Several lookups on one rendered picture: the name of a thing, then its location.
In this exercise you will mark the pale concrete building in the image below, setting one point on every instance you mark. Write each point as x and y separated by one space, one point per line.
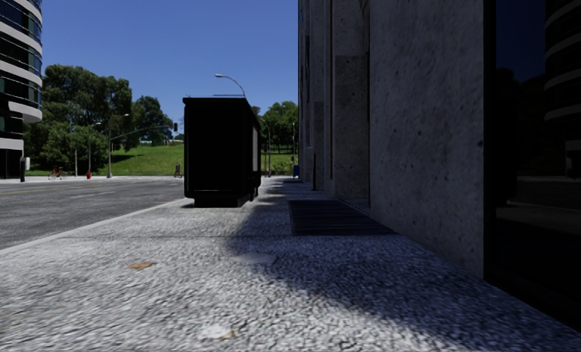
422 125

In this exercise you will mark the trees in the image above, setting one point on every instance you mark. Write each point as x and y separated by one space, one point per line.
280 122
81 120

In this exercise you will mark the glass tower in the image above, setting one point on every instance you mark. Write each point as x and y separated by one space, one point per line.
18 57

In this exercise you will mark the short dark post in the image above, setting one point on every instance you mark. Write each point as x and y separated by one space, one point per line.
314 172

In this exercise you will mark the black bus shelter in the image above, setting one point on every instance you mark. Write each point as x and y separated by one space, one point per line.
218 152

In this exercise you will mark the grey street lamp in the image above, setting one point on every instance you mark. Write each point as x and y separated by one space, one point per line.
231 79
89 147

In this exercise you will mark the person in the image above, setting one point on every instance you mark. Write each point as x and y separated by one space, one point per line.
177 170
56 172

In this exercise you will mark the traffic light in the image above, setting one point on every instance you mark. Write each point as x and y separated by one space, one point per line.
109 156

